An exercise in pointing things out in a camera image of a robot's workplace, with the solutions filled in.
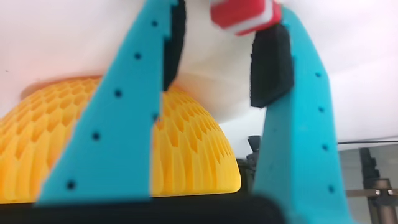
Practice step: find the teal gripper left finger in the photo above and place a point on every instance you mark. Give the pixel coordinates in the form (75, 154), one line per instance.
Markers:
(124, 124)

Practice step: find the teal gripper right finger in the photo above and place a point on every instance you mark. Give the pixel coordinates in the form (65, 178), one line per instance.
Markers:
(298, 140)

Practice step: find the red white striped cube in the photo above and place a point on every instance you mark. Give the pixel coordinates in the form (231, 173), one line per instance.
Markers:
(242, 14)

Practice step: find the yellow honeycomb basket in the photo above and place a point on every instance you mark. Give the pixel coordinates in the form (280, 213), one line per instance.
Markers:
(192, 155)

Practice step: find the metal stand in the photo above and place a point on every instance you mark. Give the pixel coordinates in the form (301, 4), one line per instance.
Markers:
(384, 199)

